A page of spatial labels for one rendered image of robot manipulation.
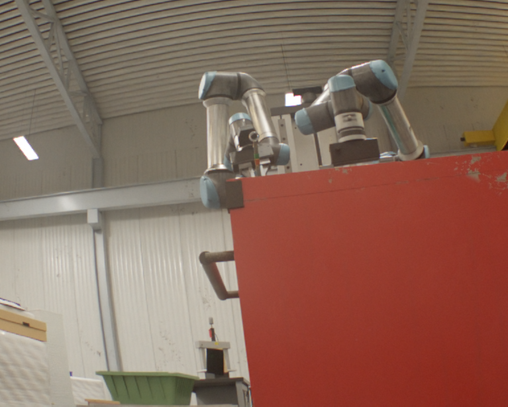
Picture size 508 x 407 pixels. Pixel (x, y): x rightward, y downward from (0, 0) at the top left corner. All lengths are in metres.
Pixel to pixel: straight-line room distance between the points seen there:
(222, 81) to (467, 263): 1.51
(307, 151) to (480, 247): 1.55
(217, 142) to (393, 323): 1.41
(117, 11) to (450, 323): 11.57
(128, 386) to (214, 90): 3.13
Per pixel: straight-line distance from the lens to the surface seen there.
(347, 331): 1.07
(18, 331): 4.56
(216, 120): 2.35
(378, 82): 2.04
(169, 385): 4.79
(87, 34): 12.94
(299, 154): 2.58
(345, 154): 1.57
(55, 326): 5.55
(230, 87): 2.40
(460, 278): 1.13
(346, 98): 1.59
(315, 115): 1.72
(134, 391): 4.92
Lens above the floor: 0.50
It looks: 23 degrees up
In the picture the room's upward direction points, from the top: 7 degrees counter-clockwise
